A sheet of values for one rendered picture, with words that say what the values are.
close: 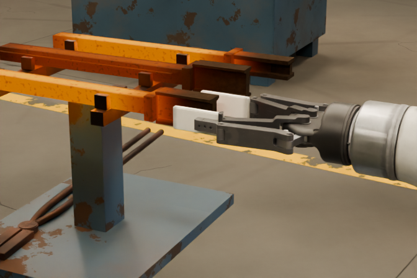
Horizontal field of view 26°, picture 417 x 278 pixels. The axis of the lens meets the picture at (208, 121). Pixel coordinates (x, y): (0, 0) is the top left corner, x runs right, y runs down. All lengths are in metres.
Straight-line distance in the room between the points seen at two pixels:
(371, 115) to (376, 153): 0.04
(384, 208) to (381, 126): 2.23
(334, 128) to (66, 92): 0.40
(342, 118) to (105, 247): 0.49
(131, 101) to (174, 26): 3.57
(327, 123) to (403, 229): 2.08
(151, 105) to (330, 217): 2.05
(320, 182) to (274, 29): 1.28
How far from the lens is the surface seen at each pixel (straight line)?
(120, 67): 1.35
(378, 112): 1.06
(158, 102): 1.20
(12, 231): 1.45
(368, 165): 1.07
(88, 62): 1.38
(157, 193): 1.58
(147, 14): 4.84
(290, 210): 3.22
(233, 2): 4.59
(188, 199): 1.56
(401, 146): 1.04
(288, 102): 1.18
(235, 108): 1.19
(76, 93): 1.26
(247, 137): 1.08
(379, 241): 3.03
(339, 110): 1.08
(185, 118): 1.14
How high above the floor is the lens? 1.33
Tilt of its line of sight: 19 degrees down
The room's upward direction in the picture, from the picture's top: straight up
